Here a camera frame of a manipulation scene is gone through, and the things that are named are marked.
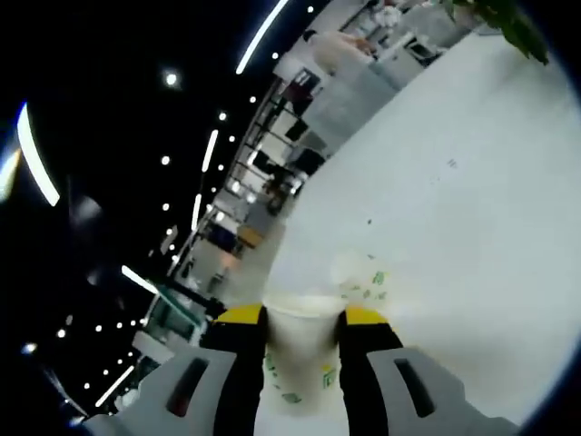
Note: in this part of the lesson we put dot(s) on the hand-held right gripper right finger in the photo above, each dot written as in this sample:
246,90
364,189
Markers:
367,363

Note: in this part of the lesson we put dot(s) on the printed white paper cup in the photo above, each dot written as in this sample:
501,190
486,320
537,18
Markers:
363,277
302,349

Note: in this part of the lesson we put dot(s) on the potted green plant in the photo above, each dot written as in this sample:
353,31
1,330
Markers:
517,27

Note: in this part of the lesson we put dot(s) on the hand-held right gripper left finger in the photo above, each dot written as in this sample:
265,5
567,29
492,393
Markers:
236,363

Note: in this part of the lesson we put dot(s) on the curved ceiling light strip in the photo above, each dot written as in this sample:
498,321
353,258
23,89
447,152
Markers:
261,38

